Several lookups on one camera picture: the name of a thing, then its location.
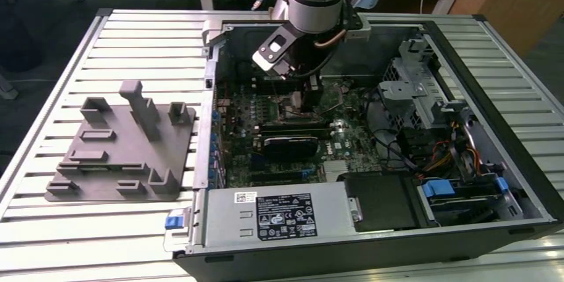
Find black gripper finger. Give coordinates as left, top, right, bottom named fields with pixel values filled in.
left=303, top=77, right=324, bottom=114

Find CPU socket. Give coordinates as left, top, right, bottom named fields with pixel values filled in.
left=272, top=94, right=326, bottom=124

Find black graphics card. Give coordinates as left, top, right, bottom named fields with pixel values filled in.
left=263, top=135, right=319, bottom=164

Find green motherboard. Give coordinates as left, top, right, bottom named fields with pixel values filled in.
left=212, top=77, right=391, bottom=189

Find silver chipset heatsink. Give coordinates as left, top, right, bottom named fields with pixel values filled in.
left=324, top=159, right=354, bottom=177

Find metal drive cage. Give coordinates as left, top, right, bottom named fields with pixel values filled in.
left=376, top=39, right=446, bottom=131

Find black expansion slot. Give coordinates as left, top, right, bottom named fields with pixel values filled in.
left=248, top=170, right=303, bottom=186

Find black plastic shroud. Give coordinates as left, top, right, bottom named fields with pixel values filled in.
left=343, top=174, right=436, bottom=232

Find silver power supply unit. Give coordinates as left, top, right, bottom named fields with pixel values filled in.
left=200, top=189, right=356, bottom=248

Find grey parts rack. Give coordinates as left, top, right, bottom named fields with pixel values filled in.
left=43, top=79, right=199, bottom=203

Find black PC case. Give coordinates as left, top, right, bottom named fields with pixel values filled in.
left=171, top=14, right=564, bottom=282

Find white black-faced wrist camera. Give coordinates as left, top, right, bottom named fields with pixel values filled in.
left=251, top=24, right=306, bottom=81

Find black wire bundle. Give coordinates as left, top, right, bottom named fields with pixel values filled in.
left=370, top=128, right=424, bottom=172

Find coloured wire bundle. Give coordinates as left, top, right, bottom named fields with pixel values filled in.
left=423, top=139, right=482, bottom=177

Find blue disk carrier handle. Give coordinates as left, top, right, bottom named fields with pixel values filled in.
left=420, top=179, right=456, bottom=203

